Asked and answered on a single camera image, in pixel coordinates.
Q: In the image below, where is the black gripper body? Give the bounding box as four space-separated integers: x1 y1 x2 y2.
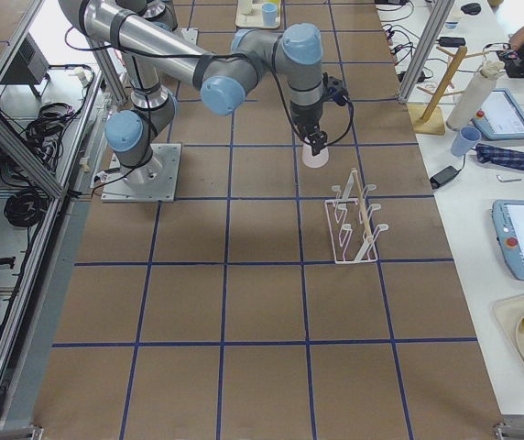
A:
289 102 322 138

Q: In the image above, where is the pink plastic cup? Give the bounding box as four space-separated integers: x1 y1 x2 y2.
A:
301 143 329 169

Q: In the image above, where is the light blue cup far end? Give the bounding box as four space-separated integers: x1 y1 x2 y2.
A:
261 2 278 28

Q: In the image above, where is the blue cup on desk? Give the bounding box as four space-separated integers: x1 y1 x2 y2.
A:
450 126 482 157

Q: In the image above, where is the wooden mug tree stand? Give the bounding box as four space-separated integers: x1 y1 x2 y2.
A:
408 45 487 136

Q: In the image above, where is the cream rabbit tray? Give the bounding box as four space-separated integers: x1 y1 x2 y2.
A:
235 0 281 29

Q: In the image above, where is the black power adapter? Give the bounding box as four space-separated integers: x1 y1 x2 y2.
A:
429 166 461 190

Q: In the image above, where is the beige water bottle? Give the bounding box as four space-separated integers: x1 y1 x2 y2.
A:
446 60 505 131

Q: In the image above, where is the plaid blue cloth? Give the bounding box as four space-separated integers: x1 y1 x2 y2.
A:
475 143 524 171

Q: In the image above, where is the white wire cup rack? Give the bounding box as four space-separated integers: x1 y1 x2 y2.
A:
323 168 389 265

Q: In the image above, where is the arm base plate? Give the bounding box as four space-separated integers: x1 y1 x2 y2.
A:
101 143 182 203

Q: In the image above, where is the aluminium frame post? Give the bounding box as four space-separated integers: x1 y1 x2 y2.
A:
398 0 454 104

